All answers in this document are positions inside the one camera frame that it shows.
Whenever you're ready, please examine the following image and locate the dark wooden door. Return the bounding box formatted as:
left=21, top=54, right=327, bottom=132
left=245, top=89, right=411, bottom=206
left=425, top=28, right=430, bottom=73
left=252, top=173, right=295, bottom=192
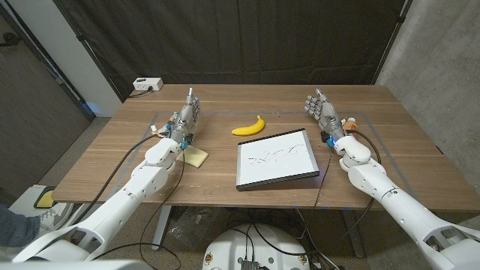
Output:
left=0, top=3, right=95, bottom=206

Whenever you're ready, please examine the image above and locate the small orange toy bottle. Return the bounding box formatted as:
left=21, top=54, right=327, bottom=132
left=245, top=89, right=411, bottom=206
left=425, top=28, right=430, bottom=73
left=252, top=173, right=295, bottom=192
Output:
left=343, top=117, right=359, bottom=134

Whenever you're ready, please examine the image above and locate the thin black arm wire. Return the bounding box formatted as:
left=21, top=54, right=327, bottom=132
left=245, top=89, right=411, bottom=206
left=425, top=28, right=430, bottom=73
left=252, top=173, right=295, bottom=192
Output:
left=313, top=146, right=334, bottom=213
left=91, top=149, right=187, bottom=270

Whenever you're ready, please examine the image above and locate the white sneaker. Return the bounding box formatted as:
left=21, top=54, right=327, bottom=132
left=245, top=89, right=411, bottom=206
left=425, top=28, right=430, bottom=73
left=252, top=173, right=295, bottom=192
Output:
left=36, top=202, right=75, bottom=236

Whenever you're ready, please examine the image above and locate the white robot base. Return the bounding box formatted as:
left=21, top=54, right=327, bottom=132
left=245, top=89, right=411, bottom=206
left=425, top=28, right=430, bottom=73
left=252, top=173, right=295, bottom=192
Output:
left=202, top=223, right=311, bottom=270

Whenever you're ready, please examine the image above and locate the grey table leg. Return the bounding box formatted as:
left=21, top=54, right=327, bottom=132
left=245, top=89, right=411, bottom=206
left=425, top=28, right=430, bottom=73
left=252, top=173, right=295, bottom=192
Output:
left=341, top=209, right=367, bottom=259

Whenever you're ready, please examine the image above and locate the black door handle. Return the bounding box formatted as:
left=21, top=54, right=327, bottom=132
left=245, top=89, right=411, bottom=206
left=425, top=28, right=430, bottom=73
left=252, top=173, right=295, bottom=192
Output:
left=0, top=31, right=23, bottom=48

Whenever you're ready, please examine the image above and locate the pale yellow sponge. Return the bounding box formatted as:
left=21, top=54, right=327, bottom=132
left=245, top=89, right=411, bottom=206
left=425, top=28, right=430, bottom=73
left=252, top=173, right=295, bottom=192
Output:
left=176, top=144, right=209, bottom=169

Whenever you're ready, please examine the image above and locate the yellow toy banana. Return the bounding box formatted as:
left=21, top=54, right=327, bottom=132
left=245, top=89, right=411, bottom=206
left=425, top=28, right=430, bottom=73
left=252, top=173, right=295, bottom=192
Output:
left=231, top=115, right=266, bottom=137

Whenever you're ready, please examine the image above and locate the thin black right arm wire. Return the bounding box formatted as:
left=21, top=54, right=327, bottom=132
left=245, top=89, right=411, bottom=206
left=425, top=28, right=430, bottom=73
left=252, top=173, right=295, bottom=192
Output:
left=313, top=146, right=334, bottom=213

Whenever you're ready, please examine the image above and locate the black power strip cord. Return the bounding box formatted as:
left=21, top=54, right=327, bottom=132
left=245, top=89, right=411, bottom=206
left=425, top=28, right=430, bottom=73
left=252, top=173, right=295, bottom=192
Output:
left=127, top=86, right=154, bottom=100

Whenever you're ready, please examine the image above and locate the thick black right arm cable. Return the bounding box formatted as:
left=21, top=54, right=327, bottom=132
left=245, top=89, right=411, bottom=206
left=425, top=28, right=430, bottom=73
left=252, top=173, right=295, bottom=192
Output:
left=329, top=129, right=383, bottom=248

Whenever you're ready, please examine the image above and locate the thin black left arm wire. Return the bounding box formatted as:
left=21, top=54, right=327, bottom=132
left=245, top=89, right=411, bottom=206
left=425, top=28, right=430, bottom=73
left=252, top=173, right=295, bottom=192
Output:
left=91, top=149, right=187, bottom=270

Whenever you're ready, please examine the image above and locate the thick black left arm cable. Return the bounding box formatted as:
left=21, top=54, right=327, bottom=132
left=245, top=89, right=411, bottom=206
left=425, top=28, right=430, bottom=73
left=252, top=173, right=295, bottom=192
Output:
left=73, top=133, right=168, bottom=226

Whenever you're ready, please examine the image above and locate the yellow pad with black rim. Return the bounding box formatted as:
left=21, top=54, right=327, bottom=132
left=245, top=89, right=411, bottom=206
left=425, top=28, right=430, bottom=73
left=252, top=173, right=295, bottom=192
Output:
left=34, top=189, right=58, bottom=209

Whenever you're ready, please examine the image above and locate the white table leg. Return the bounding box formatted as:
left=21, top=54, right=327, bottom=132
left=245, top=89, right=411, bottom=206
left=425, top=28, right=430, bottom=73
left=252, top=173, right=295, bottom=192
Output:
left=151, top=205, right=173, bottom=251

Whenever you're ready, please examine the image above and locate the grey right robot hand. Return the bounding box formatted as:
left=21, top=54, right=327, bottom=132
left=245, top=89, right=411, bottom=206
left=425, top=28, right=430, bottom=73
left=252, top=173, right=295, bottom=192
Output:
left=304, top=88, right=347, bottom=143

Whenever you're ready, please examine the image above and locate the white power strip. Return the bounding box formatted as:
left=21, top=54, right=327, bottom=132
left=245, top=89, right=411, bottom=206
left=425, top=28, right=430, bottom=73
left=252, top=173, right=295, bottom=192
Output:
left=132, top=77, right=164, bottom=92

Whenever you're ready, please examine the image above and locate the clear plastic bag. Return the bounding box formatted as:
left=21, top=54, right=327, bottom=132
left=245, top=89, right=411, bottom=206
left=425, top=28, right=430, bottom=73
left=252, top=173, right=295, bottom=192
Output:
left=166, top=208, right=227, bottom=251

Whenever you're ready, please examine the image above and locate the white floor platform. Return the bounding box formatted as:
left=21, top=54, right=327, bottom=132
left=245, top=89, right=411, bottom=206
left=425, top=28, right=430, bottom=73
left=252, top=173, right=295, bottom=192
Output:
left=7, top=184, right=78, bottom=228

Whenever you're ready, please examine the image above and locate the black backdrop stand pole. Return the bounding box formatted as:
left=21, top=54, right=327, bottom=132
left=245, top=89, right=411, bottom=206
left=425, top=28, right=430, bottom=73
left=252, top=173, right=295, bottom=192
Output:
left=370, top=0, right=413, bottom=86

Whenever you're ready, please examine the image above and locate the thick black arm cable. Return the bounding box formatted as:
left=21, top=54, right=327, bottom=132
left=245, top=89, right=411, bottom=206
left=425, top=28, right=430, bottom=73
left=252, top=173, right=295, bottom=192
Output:
left=73, top=133, right=168, bottom=226
left=329, top=129, right=383, bottom=248

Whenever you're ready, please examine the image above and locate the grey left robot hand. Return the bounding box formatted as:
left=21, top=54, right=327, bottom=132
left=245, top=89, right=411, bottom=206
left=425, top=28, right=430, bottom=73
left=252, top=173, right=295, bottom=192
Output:
left=169, top=86, right=202, bottom=143

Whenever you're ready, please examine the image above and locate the white robot torso edge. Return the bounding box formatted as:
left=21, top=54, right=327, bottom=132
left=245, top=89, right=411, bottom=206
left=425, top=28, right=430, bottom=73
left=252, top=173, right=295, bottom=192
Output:
left=0, top=259, right=153, bottom=270

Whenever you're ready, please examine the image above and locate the small whiteboard with black frame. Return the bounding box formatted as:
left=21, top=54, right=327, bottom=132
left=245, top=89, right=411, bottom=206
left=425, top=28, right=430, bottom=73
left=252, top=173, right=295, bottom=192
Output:
left=235, top=127, right=321, bottom=192

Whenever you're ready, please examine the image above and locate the black backdrop curtain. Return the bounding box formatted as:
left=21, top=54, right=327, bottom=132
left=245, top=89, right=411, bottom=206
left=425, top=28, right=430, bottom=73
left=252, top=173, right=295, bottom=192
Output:
left=52, top=0, right=408, bottom=102

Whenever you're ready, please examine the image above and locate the blue jeans leg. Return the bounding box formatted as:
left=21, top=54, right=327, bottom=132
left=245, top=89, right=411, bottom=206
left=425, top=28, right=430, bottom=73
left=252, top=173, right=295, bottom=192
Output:
left=0, top=204, right=41, bottom=249

